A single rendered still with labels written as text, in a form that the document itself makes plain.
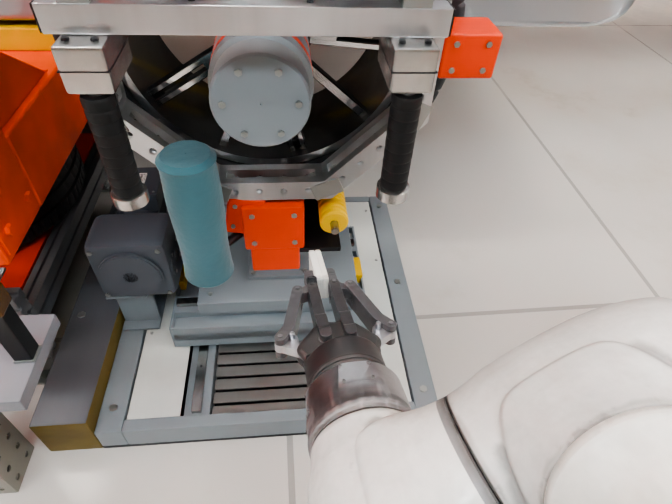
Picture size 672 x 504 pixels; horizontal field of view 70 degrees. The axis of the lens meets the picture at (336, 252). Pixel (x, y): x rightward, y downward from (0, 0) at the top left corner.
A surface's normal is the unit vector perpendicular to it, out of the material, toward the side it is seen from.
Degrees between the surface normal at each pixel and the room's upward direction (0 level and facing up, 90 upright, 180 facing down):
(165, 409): 0
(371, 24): 90
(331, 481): 46
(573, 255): 0
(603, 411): 40
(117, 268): 90
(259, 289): 0
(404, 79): 90
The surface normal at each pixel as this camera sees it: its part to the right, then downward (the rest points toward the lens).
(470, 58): 0.09, 0.70
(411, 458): -0.47, -0.70
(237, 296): 0.04, -0.71
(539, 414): -0.72, -0.56
